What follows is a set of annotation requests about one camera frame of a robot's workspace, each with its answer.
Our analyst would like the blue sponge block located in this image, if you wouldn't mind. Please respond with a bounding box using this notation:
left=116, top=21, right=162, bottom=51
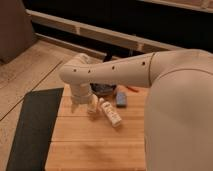
left=116, top=92, right=127, bottom=107

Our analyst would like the white lying bottle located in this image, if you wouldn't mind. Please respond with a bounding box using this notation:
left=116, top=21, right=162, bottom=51
left=99, top=98, right=122, bottom=127

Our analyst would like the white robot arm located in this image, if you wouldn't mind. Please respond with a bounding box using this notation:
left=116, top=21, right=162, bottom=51
left=60, top=49, right=213, bottom=171

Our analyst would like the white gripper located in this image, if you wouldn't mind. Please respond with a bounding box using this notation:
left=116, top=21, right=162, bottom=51
left=70, top=84, right=92, bottom=112

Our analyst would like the dark blue bowl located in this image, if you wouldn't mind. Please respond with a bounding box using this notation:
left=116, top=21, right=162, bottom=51
left=91, top=83, right=116, bottom=96

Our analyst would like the brown cabinet corner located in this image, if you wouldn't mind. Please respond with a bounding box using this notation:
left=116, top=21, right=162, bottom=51
left=0, top=0, right=36, bottom=64

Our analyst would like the orange carrot toy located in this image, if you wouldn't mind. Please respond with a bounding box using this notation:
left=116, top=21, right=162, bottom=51
left=126, top=86, right=139, bottom=93

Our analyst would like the black floor mat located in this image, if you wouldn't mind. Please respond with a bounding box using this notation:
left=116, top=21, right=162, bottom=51
left=6, top=88, right=63, bottom=171

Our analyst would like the white wall shelf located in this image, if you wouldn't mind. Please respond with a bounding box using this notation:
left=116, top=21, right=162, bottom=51
left=26, top=9, right=180, bottom=53

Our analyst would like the white ceramic cup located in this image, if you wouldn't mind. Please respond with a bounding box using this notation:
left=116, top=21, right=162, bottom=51
left=87, top=95, right=98, bottom=115

